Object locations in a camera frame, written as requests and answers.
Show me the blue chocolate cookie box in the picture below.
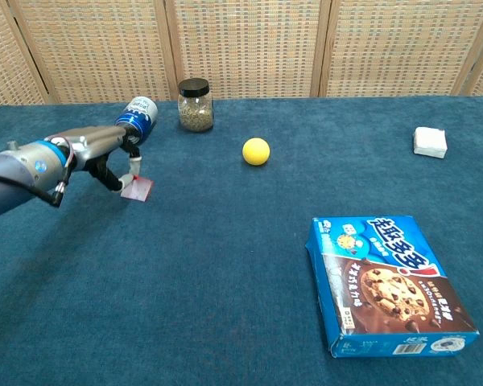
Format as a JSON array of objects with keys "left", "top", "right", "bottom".
[{"left": 304, "top": 216, "right": 480, "bottom": 359}]

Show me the woven folding screen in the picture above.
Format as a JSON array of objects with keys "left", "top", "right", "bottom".
[{"left": 0, "top": 0, "right": 483, "bottom": 109}]

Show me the blue and white drink can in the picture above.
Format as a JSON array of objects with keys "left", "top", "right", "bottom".
[{"left": 114, "top": 96, "right": 159, "bottom": 146}]

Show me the white tissue pack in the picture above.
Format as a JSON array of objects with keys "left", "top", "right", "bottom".
[{"left": 412, "top": 126, "right": 448, "bottom": 159}]

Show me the glass jar with black lid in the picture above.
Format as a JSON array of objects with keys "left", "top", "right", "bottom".
[{"left": 177, "top": 78, "right": 215, "bottom": 133}]

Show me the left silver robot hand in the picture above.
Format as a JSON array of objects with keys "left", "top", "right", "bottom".
[{"left": 43, "top": 125, "right": 142, "bottom": 195}]

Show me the blue table cloth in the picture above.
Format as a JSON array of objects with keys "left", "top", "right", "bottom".
[{"left": 0, "top": 95, "right": 483, "bottom": 386}]

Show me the red card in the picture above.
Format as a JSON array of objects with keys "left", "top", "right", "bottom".
[{"left": 120, "top": 175, "right": 155, "bottom": 203}]

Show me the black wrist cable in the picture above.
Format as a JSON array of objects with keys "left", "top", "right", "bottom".
[{"left": 0, "top": 136, "right": 76, "bottom": 209}]

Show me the yellow ball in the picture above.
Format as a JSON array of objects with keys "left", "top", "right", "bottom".
[{"left": 241, "top": 138, "right": 271, "bottom": 166}]

